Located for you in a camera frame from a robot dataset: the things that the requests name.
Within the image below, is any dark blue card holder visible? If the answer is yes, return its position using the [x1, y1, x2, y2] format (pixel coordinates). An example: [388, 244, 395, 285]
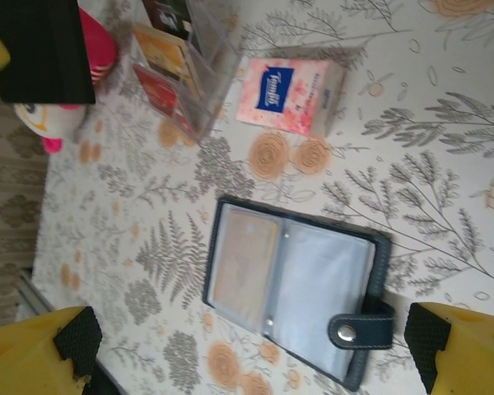
[200, 195, 396, 392]

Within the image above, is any aluminium frame rail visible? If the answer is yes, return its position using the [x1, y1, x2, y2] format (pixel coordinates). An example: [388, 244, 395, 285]
[18, 269, 58, 318]

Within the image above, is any black card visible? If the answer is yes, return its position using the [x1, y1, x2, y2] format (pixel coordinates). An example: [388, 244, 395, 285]
[142, 0, 194, 40]

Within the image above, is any pink tissue pack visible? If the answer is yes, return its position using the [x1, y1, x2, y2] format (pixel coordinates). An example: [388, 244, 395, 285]
[235, 57, 349, 139]

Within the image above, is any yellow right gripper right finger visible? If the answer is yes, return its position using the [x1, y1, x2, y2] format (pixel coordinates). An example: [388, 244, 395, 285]
[403, 302, 494, 395]

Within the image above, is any pink striped plush toy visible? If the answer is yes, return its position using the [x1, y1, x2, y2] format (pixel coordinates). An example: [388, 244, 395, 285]
[14, 6, 119, 156]

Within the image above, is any clear acrylic card stand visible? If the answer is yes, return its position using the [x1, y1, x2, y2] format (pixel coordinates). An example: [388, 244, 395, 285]
[129, 0, 242, 143]

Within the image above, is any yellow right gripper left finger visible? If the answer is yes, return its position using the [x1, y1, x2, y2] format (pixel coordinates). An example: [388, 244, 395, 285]
[0, 306, 104, 395]

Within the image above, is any red card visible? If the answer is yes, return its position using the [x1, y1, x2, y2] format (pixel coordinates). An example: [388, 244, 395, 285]
[132, 65, 190, 127]

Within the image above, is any gold card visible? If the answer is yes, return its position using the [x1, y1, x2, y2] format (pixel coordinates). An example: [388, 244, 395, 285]
[133, 24, 201, 100]

